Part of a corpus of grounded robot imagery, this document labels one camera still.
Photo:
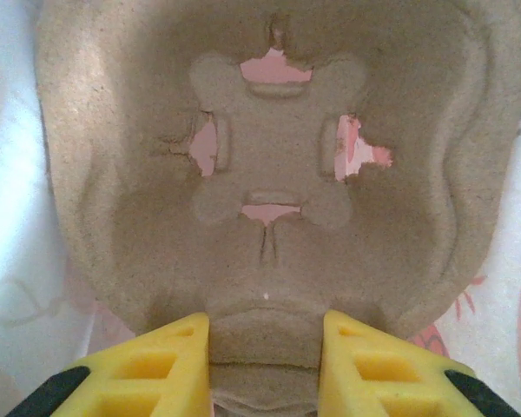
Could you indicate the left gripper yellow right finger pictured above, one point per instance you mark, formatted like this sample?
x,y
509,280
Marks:
x,y
373,369

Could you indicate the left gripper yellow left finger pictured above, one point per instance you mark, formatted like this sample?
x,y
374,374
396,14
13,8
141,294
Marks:
x,y
147,369

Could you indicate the brown pulp cup carrier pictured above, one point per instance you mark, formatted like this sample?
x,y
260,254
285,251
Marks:
x,y
286,152

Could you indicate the red white paper gift bag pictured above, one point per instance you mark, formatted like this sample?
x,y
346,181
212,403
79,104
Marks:
x,y
8,130

